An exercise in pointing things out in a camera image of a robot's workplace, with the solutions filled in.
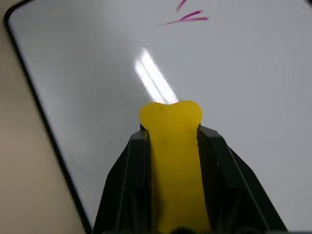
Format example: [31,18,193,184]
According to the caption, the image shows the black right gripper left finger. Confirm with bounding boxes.
[93,123,161,234]

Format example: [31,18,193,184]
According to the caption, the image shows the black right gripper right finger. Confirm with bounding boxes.
[196,124,288,234]

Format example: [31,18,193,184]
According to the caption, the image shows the yellow sponge eraser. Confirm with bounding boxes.
[134,100,211,234]

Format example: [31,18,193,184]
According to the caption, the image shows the black-framed whiteboard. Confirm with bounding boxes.
[3,0,312,234]

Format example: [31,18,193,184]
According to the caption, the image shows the magenta marker drawing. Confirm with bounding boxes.
[159,0,210,27]

